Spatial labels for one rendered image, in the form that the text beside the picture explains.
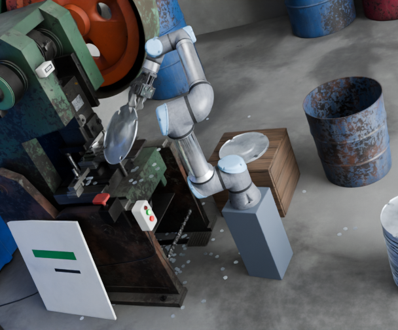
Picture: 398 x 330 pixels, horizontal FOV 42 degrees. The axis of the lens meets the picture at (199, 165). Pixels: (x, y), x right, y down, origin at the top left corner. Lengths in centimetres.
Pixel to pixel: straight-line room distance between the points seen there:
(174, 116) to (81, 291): 126
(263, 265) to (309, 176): 80
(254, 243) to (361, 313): 56
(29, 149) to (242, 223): 106
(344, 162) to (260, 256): 73
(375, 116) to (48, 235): 177
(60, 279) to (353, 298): 150
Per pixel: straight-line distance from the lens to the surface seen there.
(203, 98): 203
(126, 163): 261
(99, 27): 271
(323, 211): 295
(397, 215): 233
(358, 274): 260
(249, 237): 250
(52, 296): 311
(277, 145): 292
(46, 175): 268
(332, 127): 279
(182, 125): 204
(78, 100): 253
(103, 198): 232
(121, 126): 249
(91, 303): 293
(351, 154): 289
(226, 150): 301
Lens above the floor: 193
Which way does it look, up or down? 32 degrees down
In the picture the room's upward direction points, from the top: 24 degrees counter-clockwise
